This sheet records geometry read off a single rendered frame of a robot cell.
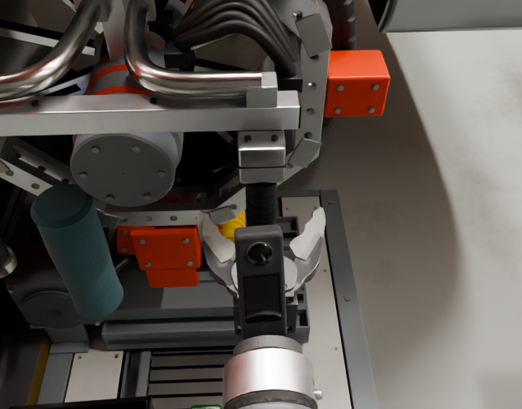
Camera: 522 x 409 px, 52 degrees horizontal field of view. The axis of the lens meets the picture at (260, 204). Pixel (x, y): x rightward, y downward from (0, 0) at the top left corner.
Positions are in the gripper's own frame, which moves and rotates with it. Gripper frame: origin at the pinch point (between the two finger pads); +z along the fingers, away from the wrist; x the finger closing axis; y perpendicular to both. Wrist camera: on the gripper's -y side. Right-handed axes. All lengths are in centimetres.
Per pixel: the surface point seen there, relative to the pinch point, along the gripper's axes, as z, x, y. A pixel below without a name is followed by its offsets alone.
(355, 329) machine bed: 25, 26, 75
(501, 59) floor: 161, 114, 83
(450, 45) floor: 174, 95, 83
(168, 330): 21, -21, 66
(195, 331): 21, -15, 66
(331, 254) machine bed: 49, 22, 75
